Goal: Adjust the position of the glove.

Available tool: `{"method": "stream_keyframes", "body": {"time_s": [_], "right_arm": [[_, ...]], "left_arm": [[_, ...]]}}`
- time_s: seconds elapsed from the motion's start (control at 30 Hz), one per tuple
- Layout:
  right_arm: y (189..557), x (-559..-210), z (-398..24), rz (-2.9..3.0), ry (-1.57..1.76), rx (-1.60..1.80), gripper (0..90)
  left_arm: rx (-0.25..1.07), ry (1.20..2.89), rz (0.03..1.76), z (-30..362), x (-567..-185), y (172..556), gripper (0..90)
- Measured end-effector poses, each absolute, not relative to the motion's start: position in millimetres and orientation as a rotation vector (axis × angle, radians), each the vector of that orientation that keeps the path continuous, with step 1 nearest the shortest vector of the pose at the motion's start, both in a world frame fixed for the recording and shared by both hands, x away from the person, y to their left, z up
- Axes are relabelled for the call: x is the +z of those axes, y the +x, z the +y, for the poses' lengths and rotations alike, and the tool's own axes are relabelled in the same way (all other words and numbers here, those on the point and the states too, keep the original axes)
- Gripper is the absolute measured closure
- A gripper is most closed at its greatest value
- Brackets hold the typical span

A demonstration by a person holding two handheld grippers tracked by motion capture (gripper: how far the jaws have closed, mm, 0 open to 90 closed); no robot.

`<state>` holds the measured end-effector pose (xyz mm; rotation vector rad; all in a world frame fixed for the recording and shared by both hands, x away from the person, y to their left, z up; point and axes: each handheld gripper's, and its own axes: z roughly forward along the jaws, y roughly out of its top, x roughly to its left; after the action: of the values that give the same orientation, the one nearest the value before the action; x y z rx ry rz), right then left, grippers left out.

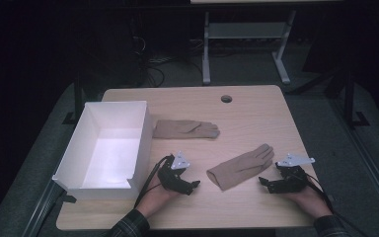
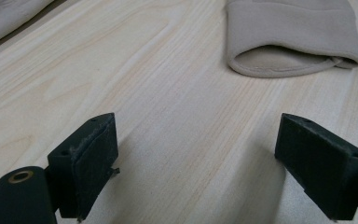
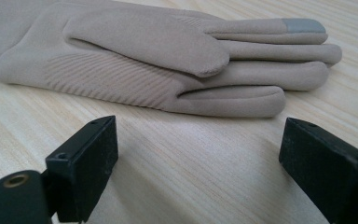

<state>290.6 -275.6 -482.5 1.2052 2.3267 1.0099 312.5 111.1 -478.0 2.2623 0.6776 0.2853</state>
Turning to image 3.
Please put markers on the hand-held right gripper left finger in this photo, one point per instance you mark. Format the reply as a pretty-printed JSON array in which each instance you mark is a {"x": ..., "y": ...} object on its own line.
[{"x": 87, "y": 168}]

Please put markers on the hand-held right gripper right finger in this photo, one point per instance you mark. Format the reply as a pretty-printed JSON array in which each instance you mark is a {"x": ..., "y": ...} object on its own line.
[{"x": 326, "y": 174}]

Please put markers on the beige fabric glove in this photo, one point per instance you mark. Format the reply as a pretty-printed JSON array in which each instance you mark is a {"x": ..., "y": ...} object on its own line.
[{"x": 112, "y": 62}]

